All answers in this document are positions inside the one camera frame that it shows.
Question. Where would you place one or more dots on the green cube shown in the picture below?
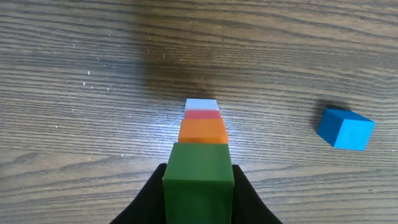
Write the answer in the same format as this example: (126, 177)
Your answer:
(199, 183)

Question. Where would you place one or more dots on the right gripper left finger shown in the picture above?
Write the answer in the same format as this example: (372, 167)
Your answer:
(146, 202)

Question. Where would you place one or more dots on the pink cube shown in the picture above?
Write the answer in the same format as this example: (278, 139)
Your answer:
(202, 114)

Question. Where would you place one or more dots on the white cube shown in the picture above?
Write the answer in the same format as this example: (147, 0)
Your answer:
(201, 104)

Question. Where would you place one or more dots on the orange cube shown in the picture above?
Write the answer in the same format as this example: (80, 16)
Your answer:
(203, 130)

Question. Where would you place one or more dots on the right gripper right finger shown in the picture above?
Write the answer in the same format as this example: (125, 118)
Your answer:
(252, 203)

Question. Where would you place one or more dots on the blue cube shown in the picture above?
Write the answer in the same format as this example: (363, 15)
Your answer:
(345, 130)

